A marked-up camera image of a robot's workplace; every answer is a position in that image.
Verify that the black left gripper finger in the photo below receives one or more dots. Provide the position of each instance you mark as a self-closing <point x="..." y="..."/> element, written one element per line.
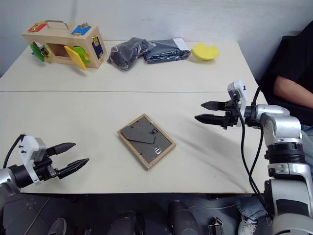
<point x="62" y="147"/>
<point x="73" y="167"/>

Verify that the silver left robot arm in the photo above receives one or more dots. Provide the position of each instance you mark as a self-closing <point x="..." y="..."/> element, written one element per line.
<point x="20" y="175"/>

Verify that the person's blue jeans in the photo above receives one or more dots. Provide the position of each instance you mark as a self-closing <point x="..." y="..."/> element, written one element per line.
<point x="249" y="205"/>

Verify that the dark grey shoe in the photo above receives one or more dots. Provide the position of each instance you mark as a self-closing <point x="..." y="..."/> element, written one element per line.
<point x="58" y="227"/>

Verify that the wooden lock busy box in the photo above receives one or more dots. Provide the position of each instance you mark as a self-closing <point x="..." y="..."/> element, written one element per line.
<point x="61" y="36"/>

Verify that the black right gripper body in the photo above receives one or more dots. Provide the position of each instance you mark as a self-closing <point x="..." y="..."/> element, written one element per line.
<point x="231" y="117"/>

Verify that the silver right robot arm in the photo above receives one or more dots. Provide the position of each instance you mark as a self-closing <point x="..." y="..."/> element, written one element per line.
<point x="281" y="122"/>

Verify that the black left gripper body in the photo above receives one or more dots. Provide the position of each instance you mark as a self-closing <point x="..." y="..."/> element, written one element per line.
<point x="44" y="171"/>

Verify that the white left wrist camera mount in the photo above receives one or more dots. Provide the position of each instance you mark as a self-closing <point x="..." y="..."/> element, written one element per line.
<point x="29" y="149"/>

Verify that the wooden picture frame face down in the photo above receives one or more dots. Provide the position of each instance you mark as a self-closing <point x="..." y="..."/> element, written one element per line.
<point x="144" y="139"/>

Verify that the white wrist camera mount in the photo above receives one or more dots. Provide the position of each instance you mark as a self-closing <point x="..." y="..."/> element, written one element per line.
<point x="240" y="91"/>
<point x="29" y="149"/>

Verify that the yellow sponge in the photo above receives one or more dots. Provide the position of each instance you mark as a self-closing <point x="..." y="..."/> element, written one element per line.
<point x="204" y="52"/>

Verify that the person's white shoe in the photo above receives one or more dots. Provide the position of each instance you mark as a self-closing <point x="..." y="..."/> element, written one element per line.
<point x="247" y="226"/>

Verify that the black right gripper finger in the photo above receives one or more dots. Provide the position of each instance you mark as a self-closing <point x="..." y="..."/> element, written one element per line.
<point x="211" y="119"/>
<point x="214" y="105"/>

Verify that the small black ribbed object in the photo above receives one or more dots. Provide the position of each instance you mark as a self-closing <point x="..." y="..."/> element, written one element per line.
<point x="216" y="227"/>

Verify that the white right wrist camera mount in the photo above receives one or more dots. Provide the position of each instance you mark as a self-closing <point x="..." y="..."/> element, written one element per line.
<point x="240" y="91"/>

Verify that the dark blue packaged cloth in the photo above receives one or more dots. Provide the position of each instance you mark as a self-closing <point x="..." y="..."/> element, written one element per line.
<point x="166" y="51"/>

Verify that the person's black shirt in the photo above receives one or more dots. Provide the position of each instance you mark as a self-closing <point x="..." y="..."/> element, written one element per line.
<point x="297" y="61"/>

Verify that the person's bare forearm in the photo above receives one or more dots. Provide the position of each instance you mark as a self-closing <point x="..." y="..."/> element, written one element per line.
<point x="291" y="89"/>

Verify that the black item in plastic bag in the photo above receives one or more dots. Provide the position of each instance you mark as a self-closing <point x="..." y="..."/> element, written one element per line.
<point x="127" y="55"/>

